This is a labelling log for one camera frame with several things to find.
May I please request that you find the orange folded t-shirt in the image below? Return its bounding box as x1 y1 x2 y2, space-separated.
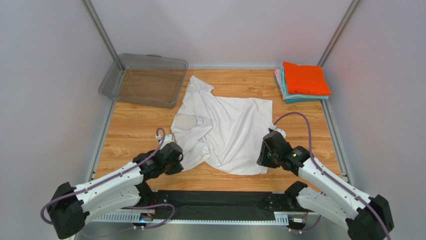
282 61 332 96

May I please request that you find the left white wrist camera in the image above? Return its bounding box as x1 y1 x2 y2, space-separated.
155 133 176 149

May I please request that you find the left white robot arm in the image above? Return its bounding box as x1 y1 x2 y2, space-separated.
44 142 184 240

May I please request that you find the white t-shirt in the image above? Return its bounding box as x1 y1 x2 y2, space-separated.
170 75 273 176

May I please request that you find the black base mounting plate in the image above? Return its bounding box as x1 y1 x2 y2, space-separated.
147 190 307 221

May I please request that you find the pink folded t-shirt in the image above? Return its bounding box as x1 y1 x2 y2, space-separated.
274 69 286 101

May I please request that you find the clear grey plastic bin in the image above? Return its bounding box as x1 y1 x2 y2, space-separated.
98 53 189 109

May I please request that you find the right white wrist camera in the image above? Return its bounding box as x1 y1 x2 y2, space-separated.
268 123 287 139

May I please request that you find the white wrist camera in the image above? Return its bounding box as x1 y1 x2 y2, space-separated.
268 123 287 139
155 133 176 149

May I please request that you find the aluminium frame rail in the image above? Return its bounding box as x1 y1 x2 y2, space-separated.
68 187 380 240

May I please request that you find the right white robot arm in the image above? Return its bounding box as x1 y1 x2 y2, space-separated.
257 130 395 240

